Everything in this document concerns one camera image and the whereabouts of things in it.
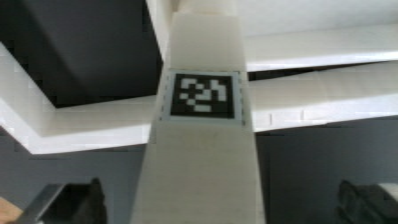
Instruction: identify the white desk leg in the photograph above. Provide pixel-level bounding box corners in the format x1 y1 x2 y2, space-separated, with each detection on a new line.
130 0 265 224

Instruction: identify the white U-shaped obstacle frame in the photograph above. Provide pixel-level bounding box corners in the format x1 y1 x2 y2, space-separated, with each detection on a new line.
0 44 398 154

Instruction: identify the white desk tabletop tray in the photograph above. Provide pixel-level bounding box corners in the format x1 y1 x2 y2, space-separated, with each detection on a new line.
144 0 398 71

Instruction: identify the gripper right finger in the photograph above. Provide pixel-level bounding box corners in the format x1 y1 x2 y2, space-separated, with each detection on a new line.
334 180 398 224

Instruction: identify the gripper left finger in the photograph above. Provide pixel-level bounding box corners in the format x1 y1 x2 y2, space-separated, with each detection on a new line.
14 178 108 224

